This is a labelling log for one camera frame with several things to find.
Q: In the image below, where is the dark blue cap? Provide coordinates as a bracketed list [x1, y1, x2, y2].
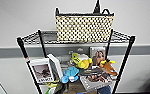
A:
[97, 85, 112, 94]

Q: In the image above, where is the black wire shelf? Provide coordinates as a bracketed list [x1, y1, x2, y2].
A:
[16, 28, 137, 94]

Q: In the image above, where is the white box with landscape picture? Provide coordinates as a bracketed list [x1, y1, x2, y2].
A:
[28, 57, 56, 84]

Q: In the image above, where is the large brown cardboard box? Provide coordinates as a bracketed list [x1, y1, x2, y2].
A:
[69, 82, 85, 94]

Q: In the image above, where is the flat box with photo print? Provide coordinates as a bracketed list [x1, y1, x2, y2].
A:
[79, 69, 116, 92]

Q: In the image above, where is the blue plush toy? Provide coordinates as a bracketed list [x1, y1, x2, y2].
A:
[60, 66, 81, 84]

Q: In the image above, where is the green and yellow toy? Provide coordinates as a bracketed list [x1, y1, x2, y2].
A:
[44, 81, 63, 94]

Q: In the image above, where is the orange plush toy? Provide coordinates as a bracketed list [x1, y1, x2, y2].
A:
[99, 59, 119, 77]

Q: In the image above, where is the white wall socket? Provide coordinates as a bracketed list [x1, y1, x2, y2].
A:
[76, 47, 84, 53]

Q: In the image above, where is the plain white flat box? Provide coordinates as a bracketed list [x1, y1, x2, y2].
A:
[46, 53, 65, 81]

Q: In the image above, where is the pale basket with dark spots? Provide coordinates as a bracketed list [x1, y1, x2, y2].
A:
[54, 7, 115, 44]

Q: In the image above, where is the yellow plush toy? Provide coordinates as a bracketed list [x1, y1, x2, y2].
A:
[71, 52, 93, 70]

